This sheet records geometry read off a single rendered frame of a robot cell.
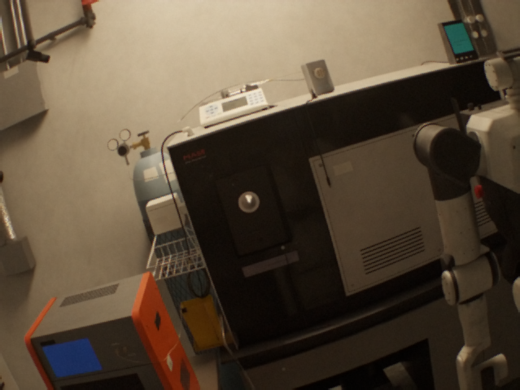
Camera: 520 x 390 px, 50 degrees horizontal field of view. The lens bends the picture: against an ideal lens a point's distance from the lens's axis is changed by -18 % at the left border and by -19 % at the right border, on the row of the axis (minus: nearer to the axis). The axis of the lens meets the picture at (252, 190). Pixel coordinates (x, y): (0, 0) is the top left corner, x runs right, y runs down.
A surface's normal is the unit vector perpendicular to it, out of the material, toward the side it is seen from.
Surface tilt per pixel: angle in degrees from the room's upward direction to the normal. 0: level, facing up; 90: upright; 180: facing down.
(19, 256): 90
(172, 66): 90
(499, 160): 85
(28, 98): 90
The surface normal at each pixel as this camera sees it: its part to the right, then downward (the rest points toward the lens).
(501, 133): -0.55, -0.21
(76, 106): 0.07, 0.14
